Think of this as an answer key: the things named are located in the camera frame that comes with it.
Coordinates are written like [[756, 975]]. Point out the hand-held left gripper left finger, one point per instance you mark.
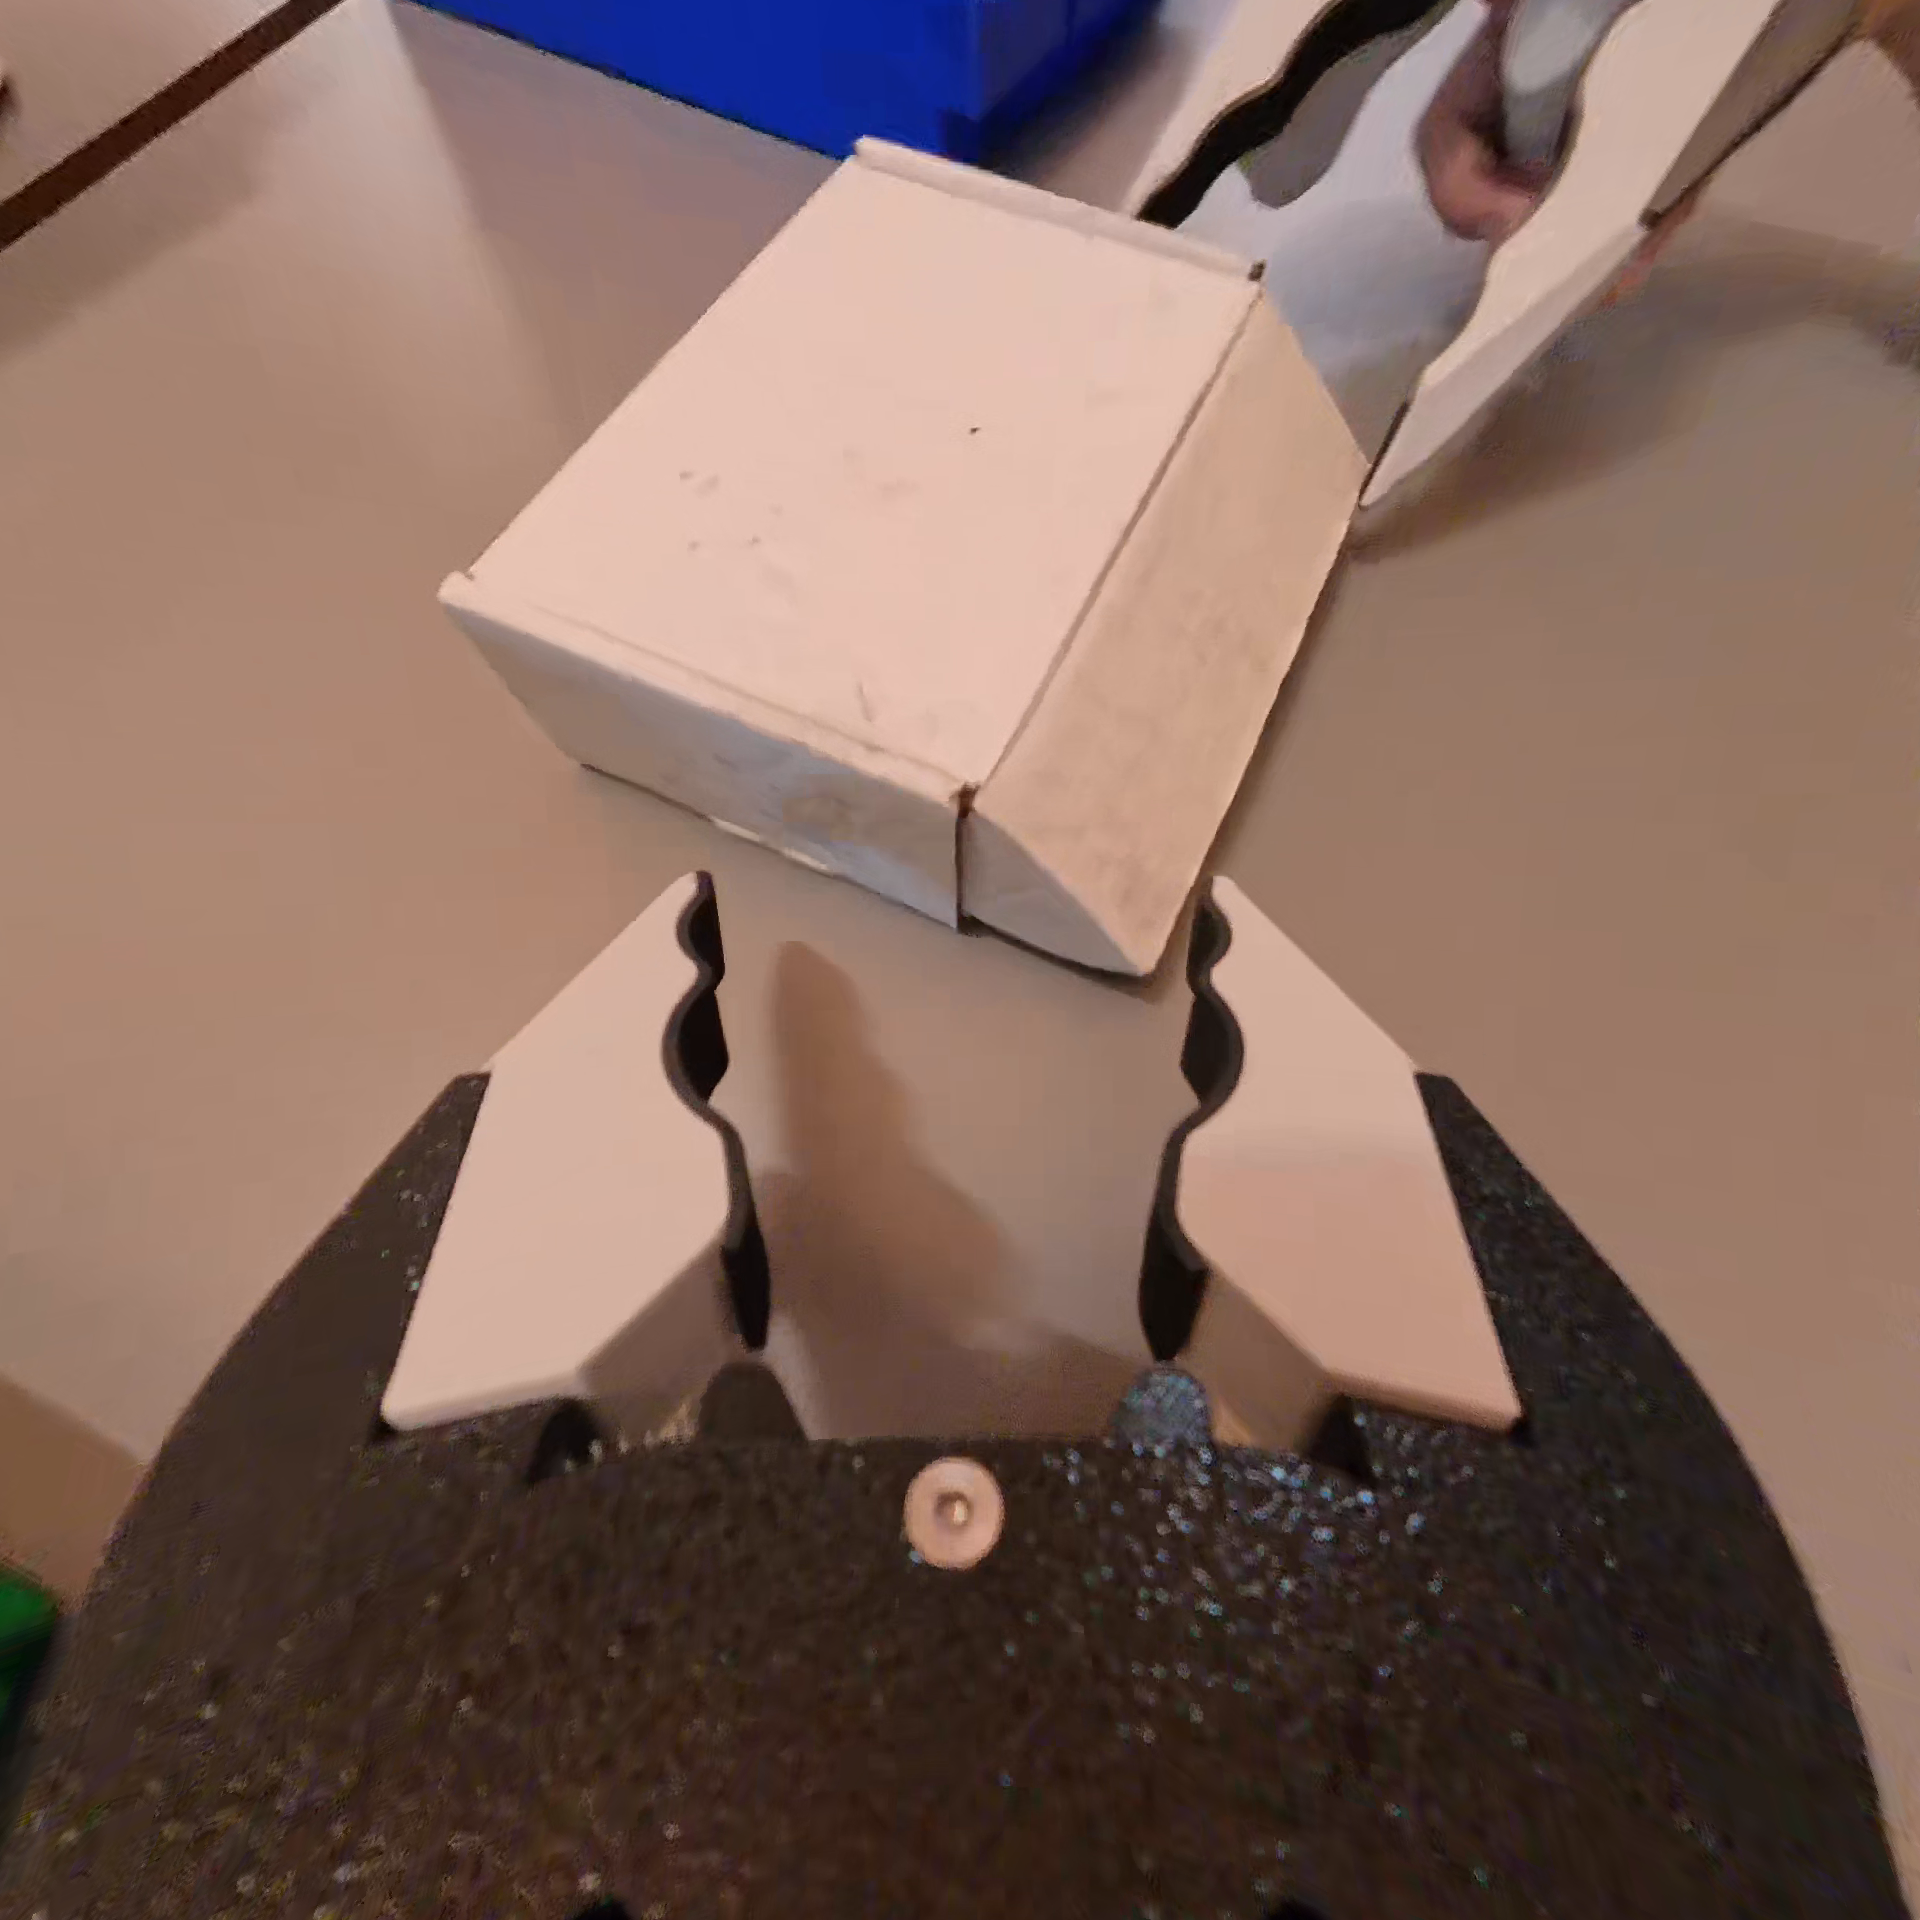
[[571, 1230]]

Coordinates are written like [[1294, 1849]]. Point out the green plastic bin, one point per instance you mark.
[[23, 1635]]

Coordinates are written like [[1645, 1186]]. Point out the white cardboard mailer box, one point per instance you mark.
[[869, 495]]

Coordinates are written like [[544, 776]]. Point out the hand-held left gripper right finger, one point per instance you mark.
[[1336, 1230]]

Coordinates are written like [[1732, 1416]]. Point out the blue plastic bin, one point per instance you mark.
[[827, 61]]

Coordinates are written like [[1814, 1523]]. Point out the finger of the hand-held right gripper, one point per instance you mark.
[[1651, 135], [1276, 75]]

